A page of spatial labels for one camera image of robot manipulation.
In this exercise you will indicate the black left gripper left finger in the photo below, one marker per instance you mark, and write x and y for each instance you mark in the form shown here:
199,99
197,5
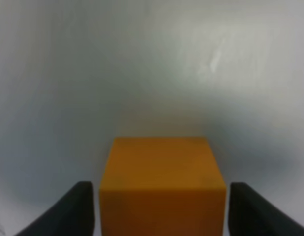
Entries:
72,215

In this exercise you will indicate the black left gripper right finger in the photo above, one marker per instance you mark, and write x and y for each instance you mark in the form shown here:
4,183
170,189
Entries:
252,215

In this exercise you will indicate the orange block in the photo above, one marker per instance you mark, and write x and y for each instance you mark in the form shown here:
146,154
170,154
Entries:
161,186

